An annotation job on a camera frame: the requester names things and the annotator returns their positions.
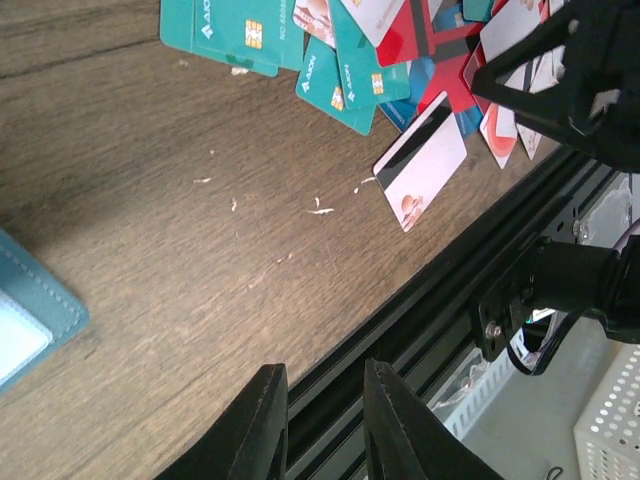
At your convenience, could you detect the white card red swirl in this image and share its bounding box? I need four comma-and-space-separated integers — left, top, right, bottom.
478, 102, 519, 170

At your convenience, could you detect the light blue slotted cable duct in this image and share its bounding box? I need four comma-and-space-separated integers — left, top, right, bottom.
428, 357, 515, 440

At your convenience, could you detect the white magnetic stripe card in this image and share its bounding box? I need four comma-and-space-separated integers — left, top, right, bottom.
373, 92, 467, 232

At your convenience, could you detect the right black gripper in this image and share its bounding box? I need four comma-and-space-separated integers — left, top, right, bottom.
472, 1, 639, 173

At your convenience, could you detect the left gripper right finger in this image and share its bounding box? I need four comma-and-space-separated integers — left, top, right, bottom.
363, 359, 500, 480

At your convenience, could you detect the blue leather card holder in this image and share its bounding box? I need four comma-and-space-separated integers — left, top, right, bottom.
1, 232, 89, 392

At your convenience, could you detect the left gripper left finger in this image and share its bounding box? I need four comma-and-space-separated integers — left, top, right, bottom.
157, 363, 288, 479

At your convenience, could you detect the black aluminium frame rail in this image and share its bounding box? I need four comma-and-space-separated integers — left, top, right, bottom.
285, 147, 619, 479

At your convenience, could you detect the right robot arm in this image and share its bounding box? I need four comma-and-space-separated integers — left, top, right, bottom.
471, 1, 639, 376

